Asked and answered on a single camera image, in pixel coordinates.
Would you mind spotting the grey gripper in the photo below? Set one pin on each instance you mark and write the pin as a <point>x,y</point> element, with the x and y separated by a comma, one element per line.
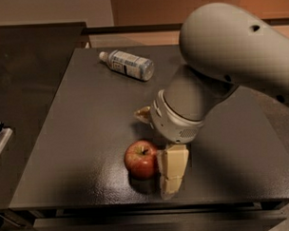
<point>171,127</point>

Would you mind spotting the red apple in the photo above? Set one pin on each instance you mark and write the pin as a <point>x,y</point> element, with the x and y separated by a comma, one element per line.
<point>141,160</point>

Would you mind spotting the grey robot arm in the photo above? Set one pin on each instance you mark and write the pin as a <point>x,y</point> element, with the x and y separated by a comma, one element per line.
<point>224,47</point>

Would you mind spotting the clear plastic water bottle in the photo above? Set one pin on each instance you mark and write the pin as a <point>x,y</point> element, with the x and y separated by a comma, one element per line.
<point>128,64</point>

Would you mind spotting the dark lower table shelf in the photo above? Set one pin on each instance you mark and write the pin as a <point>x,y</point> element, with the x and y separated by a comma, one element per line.
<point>167,220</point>

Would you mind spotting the dark side counter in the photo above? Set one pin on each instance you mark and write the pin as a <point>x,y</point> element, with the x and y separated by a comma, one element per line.
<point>33,60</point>

